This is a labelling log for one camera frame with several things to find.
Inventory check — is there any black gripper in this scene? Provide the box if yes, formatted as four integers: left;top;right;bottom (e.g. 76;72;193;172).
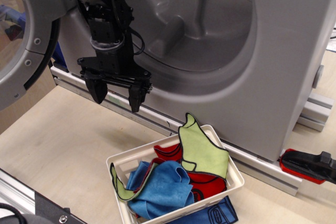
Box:
77;35;152;113

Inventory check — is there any white plastic laundry basket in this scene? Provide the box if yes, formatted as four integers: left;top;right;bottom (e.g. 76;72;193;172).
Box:
107;128;244;223

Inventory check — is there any light green cloth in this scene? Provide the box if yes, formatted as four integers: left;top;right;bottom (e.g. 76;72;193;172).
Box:
110;127;229;201

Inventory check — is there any red cloth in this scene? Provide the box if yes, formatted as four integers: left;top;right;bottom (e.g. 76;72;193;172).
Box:
127;144;226;202

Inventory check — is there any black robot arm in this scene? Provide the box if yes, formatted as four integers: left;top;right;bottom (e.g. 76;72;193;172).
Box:
76;0;152;113

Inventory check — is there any grey round machine door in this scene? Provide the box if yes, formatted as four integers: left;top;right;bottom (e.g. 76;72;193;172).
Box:
1;0;71;110

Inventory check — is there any grey toy washing machine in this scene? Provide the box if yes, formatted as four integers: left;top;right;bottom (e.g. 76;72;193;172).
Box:
56;0;336;162

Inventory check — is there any dark blue printed cloth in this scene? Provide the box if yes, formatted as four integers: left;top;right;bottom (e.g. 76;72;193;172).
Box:
170;196;238;224

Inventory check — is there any red black clamp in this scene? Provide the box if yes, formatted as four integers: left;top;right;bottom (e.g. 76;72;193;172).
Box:
279;149;335;185

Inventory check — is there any black mounting bracket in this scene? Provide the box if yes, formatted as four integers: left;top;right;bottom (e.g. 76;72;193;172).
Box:
35;192;85;224

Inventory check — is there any aluminium frame rail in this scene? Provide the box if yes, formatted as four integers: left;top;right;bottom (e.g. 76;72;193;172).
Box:
1;169;35;214

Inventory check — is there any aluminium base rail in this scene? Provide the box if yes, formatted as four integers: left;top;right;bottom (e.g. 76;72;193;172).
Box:
51;67;302;196

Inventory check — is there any black cable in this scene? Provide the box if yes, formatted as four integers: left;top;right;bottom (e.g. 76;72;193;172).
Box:
0;202;27;224

